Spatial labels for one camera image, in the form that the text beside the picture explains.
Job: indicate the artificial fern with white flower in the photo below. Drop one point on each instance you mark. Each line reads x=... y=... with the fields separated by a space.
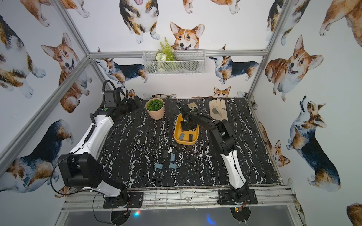
x=165 y=53

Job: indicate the yellow green sponge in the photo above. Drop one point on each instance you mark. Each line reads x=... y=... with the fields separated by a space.
x=193 y=105

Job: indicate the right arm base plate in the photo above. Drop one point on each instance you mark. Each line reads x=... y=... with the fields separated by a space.
x=231 y=197

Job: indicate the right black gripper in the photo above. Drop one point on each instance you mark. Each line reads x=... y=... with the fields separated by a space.
x=184 y=128

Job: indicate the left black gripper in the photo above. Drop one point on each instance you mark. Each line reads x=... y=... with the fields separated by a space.
x=134 y=102

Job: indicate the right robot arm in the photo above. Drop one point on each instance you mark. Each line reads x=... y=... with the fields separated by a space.
x=221 y=136

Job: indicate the pink pot with green plant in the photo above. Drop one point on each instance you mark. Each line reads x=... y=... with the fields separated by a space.
x=156 y=108

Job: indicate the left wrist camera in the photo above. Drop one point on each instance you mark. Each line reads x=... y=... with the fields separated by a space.
x=112 y=96

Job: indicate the white wire wall basket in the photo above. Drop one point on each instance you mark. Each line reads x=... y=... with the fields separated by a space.
x=177 y=62

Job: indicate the blue grey eraser upright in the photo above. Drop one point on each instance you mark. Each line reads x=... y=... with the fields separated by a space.
x=172 y=157

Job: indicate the beige work glove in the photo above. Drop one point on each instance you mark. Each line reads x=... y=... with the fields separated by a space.
x=218 y=110

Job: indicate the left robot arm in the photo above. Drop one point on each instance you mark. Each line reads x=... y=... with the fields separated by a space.
x=80 y=168

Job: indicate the yellow storage box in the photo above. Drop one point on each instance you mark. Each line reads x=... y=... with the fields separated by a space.
x=185 y=137

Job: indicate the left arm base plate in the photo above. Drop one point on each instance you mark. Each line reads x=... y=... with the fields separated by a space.
x=130 y=200

